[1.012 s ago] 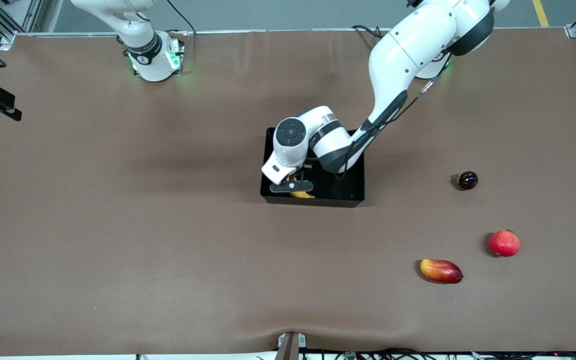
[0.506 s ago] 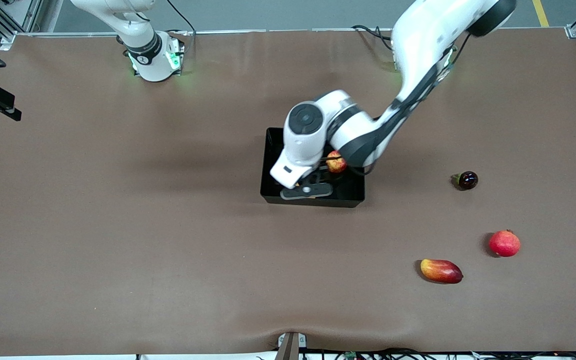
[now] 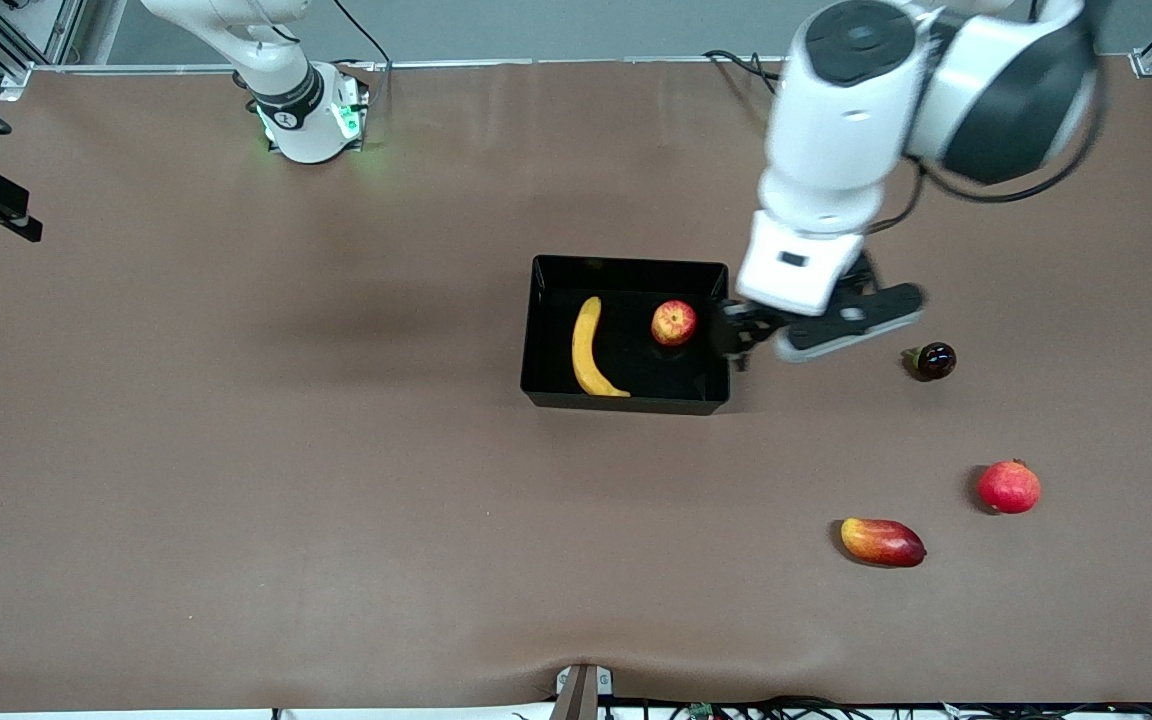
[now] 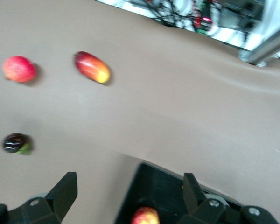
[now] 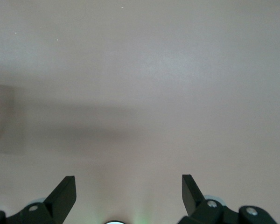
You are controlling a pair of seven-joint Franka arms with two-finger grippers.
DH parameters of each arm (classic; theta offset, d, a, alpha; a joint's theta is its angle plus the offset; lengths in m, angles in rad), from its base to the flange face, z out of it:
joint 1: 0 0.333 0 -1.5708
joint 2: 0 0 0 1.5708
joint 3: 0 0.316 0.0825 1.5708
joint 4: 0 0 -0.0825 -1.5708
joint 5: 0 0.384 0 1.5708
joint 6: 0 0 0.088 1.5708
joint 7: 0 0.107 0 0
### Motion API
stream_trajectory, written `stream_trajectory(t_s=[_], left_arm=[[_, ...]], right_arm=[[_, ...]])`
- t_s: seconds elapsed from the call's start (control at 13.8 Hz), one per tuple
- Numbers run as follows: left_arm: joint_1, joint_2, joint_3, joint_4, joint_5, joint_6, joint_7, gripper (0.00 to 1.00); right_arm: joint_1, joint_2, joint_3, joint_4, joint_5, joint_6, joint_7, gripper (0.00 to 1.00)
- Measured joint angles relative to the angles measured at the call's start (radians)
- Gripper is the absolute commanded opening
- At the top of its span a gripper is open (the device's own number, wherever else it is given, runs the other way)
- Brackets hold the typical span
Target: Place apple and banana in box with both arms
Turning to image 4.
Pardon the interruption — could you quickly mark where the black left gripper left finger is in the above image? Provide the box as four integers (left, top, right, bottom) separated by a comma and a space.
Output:
0, 172, 78, 224

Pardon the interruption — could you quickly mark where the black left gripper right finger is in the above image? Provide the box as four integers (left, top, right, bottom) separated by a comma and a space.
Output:
177, 173, 280, 224

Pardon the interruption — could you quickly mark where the red yellow apple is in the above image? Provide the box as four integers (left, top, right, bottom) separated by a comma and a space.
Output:
130, 206, 161, 224

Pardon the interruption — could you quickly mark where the black plastic box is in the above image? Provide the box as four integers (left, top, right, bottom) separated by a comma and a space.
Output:
113, 162, 248, 224

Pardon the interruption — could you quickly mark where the dark purple mangosteen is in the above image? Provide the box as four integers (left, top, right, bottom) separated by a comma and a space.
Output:
1, 133, 33, 155

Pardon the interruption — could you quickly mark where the brown table mat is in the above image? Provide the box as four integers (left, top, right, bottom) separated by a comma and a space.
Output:
0, 0, 280, 224

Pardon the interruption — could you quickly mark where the red pomegranate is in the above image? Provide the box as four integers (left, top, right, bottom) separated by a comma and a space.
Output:
1, 55, 37, 84

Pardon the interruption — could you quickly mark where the red yellow mango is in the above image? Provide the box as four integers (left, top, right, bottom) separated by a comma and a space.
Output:
73, 51, 112, 84

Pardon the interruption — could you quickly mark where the red lit electronic device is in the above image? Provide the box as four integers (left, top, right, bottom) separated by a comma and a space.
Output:
193, 7, 213, 32

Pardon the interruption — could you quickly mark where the metal camera post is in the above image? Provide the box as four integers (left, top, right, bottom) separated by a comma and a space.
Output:
237, 20, 280, 66

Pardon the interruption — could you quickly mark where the black cable bundle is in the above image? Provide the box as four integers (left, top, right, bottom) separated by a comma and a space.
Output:
128, 0, 196, 28

